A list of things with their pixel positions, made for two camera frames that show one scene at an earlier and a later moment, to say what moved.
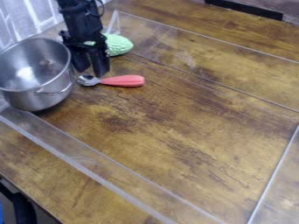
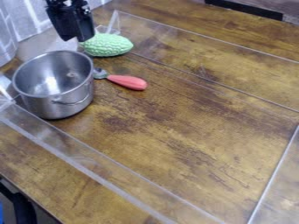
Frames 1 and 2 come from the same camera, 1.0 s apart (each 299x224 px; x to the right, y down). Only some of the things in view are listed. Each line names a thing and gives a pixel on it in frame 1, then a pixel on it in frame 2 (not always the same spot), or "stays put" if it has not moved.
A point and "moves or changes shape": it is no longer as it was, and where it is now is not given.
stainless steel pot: x=36 y=73 moves or changes shape
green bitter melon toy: x=116 y=45 stays put
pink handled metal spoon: x=123 y=80 moves or changes shape
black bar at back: x=274 y=15 stays put
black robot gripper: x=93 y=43 → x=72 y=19
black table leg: x=23 y=207 stays put
